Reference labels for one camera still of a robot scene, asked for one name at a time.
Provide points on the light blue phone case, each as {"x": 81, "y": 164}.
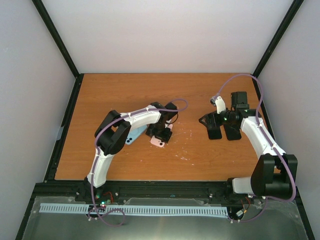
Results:
{"x": 134, "y": 134}

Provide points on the metal base plate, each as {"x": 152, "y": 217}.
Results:
{"x": 261, "y": 221}

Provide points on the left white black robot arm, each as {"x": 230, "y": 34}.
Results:
{"x": 112, "y": 134}

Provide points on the black smartphone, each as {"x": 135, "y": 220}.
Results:
{"x": 214, "y": 132}

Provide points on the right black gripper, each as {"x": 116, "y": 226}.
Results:
{"x": 208, "y": 117}

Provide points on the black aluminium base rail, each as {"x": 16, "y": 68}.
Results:
{"x": 212, "y": 192}

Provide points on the right black frame post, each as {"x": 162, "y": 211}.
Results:
{"x": 285, "y": 23}

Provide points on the left black frame post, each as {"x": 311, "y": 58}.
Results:
{"x": 47, "y": 20}

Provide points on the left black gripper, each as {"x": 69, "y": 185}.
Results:
{"x": 164, "y": 137}

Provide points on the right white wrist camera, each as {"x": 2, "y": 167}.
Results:
{"x": 219, "y": 103}

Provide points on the black phone case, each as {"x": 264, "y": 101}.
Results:
{"x": 232, "y": 132}

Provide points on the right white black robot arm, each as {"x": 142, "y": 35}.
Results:
{"x": 275, "y": 172}

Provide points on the black frame post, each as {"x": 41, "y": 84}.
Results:
{"x": 285, "y": 23}
{"x": 47, "y": 20}

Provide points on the light blue slotted cable duct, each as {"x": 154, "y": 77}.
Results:
{"x": 136, "y": 210}

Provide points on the pink phone case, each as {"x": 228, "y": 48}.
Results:
{"x": 157, "y": 142}

